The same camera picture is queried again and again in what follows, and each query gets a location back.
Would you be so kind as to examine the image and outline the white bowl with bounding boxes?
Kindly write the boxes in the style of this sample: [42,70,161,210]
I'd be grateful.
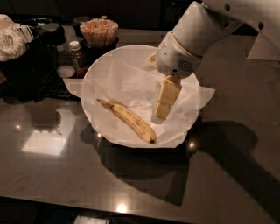
[80,45,202,149]

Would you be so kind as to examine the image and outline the black chopstick holder cup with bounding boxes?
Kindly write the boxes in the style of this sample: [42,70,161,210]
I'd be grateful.
[81,38,119,66]

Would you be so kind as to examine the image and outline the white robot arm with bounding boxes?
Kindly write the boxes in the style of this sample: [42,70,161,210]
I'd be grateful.
[148,0,280,120]

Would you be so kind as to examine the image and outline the white-capped shaker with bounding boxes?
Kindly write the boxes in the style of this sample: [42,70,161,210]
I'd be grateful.
[57,65,75,79]

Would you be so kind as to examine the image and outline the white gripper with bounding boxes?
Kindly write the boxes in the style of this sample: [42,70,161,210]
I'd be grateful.
[144,31,202,123]

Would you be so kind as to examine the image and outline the small brown sauce bottle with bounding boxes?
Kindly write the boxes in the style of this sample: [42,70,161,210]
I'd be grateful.
[69,41,88,79]

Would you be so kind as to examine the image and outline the dark lidded jar behind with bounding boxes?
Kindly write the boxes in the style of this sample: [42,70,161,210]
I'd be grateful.
[72,16,90,38]

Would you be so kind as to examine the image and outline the white paper sheet liner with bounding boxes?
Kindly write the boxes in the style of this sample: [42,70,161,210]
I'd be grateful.
[63,59,216,149]

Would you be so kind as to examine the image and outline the black-lidded glass jar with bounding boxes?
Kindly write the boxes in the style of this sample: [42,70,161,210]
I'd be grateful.
[40,23,71,68]

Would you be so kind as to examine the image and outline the black napkin caddy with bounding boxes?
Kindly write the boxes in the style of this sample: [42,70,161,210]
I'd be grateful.
[0,25,53,96]

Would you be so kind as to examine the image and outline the yellow spotted banana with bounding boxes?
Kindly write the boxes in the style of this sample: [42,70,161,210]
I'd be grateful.
[98,99,157,144]

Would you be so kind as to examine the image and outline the black mesh tray mat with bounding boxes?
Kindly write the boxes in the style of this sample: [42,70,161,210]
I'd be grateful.
[0,66,81,102]

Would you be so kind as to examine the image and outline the white paper napkins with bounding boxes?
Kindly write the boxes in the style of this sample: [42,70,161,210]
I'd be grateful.
[0,14,35,61]

